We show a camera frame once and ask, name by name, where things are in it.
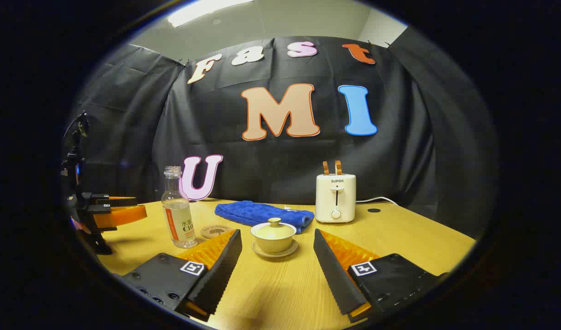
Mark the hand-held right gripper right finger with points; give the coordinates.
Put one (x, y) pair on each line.
(335, 275)

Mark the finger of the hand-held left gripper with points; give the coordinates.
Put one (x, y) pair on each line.
(122, 201)
(122, 215)

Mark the toast slice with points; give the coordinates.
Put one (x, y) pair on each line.
(338, 167)
(326, 168)

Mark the cream toaster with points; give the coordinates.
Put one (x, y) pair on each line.
(328, 197)

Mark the black backdrop cloth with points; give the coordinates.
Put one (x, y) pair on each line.
(285, 160)

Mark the round cork coaster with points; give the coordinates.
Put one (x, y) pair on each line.
(214, 231)

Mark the blue towel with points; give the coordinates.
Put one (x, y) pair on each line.
(253, 213)

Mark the cream teacup lid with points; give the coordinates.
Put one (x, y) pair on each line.
(274, 230)

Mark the clear water bottle orange label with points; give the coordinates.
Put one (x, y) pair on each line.
(178, 220)

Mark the cream saucer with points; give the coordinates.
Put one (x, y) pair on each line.
(287, 252)

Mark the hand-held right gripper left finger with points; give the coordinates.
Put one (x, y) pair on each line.
(221, 270)

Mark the cream teacup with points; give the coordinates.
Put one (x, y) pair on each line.
(273, 246)

